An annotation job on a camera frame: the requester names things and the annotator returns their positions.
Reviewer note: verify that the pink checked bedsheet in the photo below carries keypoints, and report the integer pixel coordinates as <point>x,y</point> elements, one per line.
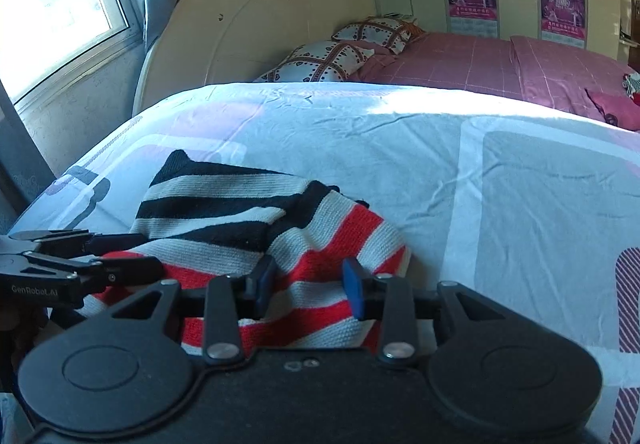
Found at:
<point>475,63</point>

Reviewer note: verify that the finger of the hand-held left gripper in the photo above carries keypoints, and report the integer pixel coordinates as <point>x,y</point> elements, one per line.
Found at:
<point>132,269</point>
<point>117,243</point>

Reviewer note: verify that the white brown patterned pillow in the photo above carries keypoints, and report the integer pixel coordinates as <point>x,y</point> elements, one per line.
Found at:
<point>372,32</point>
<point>315,61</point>

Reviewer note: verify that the white wall shelf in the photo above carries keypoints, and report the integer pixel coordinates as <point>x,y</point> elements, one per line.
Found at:
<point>629,8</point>

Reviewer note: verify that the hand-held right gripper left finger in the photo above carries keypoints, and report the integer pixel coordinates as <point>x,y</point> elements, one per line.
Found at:
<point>264,285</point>

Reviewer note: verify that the black white striped garment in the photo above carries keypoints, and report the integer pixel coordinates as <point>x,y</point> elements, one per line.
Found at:
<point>631,83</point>

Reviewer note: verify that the black red striped white sweater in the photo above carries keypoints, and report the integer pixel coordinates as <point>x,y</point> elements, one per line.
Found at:
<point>300,234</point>

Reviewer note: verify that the cream round headboard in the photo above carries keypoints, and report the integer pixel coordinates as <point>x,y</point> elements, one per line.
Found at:
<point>240,23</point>

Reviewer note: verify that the pink cloth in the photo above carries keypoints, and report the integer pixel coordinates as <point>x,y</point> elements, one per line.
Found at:
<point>615,108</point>

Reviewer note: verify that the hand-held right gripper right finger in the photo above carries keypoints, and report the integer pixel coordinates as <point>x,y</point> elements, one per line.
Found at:
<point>354,286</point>

